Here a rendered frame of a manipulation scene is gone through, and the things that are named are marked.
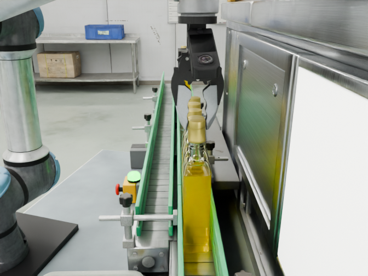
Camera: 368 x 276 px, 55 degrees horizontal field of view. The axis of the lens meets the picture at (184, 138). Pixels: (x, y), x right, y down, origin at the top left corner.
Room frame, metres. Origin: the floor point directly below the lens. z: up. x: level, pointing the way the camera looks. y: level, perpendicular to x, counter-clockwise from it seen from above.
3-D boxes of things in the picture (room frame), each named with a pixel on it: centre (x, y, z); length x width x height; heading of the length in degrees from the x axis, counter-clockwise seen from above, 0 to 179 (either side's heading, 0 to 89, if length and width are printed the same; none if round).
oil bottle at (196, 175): (0.65, -0.03, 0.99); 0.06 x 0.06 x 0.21; 2
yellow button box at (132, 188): (1.08, 0.17, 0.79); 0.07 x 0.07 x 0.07; 1
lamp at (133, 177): (1.08, 0.17, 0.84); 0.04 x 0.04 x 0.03
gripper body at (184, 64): (0.68, -0.02, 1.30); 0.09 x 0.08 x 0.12; 2
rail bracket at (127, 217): (0.65, 0.10, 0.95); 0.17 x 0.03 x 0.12; 91
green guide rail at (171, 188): (1.56, 0.05, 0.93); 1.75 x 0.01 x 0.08; 1
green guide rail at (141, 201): (1.56, 0.12, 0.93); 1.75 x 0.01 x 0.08; 1
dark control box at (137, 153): (1.36, 0.18, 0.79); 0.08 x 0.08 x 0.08; 1
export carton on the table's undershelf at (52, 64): (6.17, 2.14, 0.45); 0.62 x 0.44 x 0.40; 86
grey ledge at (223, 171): (1.44, -0.12, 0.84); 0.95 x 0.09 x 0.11; 1
